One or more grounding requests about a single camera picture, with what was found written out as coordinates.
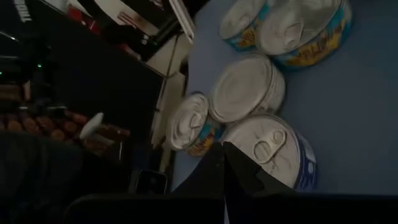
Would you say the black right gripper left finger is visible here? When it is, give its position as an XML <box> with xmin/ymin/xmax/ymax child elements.
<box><xmin>172</xmin><ymin>141</ymin><xmax>225</xmax><ymax>195</ymax></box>

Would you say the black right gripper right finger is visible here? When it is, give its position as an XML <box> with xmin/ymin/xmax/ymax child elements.
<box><xmin>223</xmin><ymin>141</ymin><xmax>296</xmax><ymax>195</ymax></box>

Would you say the dark rectangular device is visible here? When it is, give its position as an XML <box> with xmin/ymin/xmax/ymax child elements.
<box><xmin>135</xmin><ymin>169</ymin><xmax>169</xmax><ymax>195</ymax></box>

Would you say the green Bumble Bee tuna can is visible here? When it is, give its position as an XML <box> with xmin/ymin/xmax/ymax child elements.
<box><xmin>208</xmin><ymin>52</ymin><xmax>286</xmax><ymax>124</ymax></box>

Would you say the blue table mat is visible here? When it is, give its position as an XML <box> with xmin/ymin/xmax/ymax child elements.
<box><xmin>170</xmin><ymin>0</ymin><xmax>398</xmax><ymax>195</ymax></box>

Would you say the white oval object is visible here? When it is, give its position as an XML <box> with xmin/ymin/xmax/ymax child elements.
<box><xmin>79</xmin><ymin>111</ymin><xmax>104</xmax><ymax>140</ymax></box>

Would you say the red object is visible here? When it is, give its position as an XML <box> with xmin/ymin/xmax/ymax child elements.
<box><xmin>67</xmin><ymin>4</ymin><xmax>103</xmax><ymax>35</ymax></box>

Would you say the white bracket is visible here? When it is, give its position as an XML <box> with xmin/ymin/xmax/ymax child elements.
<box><xmin>169</xmin><ymin>0</ymin><xmax>196</xmax><ymax>45</ymax></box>

